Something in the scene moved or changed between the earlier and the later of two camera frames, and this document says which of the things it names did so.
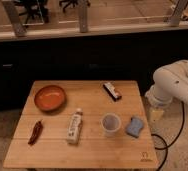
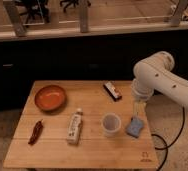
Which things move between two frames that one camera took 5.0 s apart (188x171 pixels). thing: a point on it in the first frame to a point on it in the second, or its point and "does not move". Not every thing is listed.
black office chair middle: x=74 y=3 does not move
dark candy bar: x=111 y=91 does not move
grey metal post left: x=18 y=27 does not move
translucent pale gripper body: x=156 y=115 to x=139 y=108
